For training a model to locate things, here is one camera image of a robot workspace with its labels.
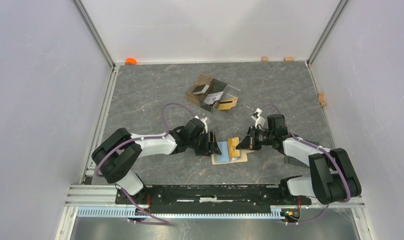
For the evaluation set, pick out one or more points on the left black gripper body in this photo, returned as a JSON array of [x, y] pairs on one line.
[[201, 144]]

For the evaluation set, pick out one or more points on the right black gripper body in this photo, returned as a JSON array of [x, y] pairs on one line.
[[258, 138]]

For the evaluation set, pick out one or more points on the gold VIP card stack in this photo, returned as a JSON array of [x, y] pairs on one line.
[[226, 104]]

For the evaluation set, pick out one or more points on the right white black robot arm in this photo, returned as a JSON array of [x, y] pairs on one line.
[[332, 176]]

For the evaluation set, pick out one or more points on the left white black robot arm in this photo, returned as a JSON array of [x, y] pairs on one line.
[[115, 157]]

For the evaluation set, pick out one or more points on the black and white card stack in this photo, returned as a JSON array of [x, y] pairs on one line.
[[200, 89]]

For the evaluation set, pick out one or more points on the dark grey studded baseplate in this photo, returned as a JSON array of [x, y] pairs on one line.
[[300, 150]]

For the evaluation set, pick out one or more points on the curved wooden block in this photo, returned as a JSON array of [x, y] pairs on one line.
[[322, 100]]

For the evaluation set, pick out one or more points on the small wooden block right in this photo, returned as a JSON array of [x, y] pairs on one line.
[[289, 59]]

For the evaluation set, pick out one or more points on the orange round cap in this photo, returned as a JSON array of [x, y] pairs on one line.
[[130, 61]]

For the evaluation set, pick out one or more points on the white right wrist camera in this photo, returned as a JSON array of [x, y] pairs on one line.
[[258, 119]]

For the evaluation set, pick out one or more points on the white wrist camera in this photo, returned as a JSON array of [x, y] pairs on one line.
[[205, 121], [258, 119]]

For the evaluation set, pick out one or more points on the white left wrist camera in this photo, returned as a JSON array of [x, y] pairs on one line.
[[205, 121]]

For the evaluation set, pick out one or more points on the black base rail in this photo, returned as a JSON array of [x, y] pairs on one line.
[[215, 198]]

